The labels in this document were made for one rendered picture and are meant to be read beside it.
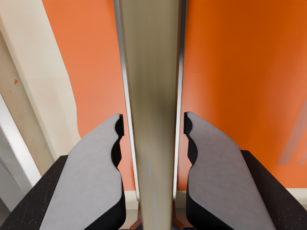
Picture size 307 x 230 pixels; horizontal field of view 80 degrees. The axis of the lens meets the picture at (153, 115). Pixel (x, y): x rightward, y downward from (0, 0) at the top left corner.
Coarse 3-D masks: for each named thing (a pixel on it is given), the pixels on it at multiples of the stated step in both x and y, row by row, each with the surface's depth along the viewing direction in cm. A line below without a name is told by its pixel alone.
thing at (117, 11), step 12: (120, 24) 15; (120, 36) 15; (180, 36) 15; (120, 48) 16; (180, 48) 16; (120, 60) 16; (180, 60) 16; (180, 72) 17; (180, 84) 17; (180, 96) 18; (180, 108) 19; (132, 144) 21; (132, 156) 22
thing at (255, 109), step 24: (240, 72) 21; (264, 72) 21; (288, 72) 21; (96, 96) 22; (120, 96) 22; (192, 96) 22; (216, 96) 22; (240, 96) 22; (264, 96) 22; (288, 96) 22; (96, 120) 24; (216, 120) 24; (240, 120) 24; (264, 120) 24; (288, 120) 24; (120, 144) 26; (240, 144) 26; (264, 144) 26; (120, 168) 28; (288, 168) 29
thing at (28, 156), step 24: (0, 48) 18; (0, 72) 18; (0, 96) 18; (24, 96) 21; (0, 120) 20; (24, 120) 21; (0, 144) 21; (24, 144) 21; (24, 168) 23; (48, 168) 26; (24, 192) 26
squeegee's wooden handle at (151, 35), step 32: (128, 0) 8; (160, 0) 8; (128, 32) 9; (160, 32) 9; (128, 64) 10; (160, 64) 10; (160, 96) 11; (160, 128) 12; (160, 160) 13; (160, 192) 15; (160, 224) 18
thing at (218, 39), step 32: (64, 0) 17; (96, 0) 17; (192, 0) 17; (224, 0) 17; (256, 0) 17; (288, 0) 17; (64, 32) 18; (96, 32) 19; (192, 32) 19; (224, 32) 19; (256, 32) 19; (288, 32) 19; (64, 64) 20; (96, 64) 20; (192, 64) 20; (224, 64) 20; (256, 64) 20; (288, 64) 20
